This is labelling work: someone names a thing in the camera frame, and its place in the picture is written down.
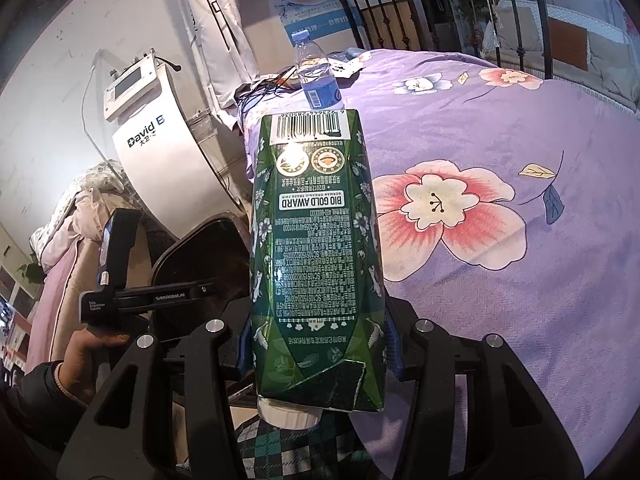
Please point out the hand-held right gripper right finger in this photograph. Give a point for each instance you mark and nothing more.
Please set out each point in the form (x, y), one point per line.
(392, 355)

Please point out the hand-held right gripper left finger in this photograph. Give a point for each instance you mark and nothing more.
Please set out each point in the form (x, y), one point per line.
(244, 355)

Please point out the green drink carton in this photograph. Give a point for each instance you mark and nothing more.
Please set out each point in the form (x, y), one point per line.
(315, 250)

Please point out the person's left forearm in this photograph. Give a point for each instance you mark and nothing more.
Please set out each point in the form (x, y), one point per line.
(35, 405)

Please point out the person's left hand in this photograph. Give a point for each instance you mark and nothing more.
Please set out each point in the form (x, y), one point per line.
(82, 365)

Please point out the pink bedding pile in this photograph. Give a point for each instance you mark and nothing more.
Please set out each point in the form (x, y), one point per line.
(60, 260)

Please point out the white curved machine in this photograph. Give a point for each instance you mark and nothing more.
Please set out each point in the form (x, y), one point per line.
(150, 160)

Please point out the person's plaid clothing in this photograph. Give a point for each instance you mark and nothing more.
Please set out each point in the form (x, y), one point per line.
(300, 455)

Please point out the purple floral bed sheet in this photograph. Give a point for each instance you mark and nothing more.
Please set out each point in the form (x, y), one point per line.
(500, 285)

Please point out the clear water bottle blue label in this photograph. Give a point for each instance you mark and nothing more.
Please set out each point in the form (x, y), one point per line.
(320, 85)

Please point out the white patterned pouch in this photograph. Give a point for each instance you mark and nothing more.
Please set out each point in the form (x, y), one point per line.
(347, 65)

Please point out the black metal bed headboard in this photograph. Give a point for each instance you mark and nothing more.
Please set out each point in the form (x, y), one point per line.
(400, 10)

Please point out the white cushion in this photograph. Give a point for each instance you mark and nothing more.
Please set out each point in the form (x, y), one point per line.
(520, 25)
(612, 60)

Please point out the white wicker swing sofa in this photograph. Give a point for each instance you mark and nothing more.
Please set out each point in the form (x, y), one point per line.
(610, 75)

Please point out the orange cushion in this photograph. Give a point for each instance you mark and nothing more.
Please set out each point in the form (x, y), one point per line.
(567, 45)

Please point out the blue white wall poster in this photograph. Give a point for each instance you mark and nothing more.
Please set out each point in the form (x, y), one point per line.
(310, 10)

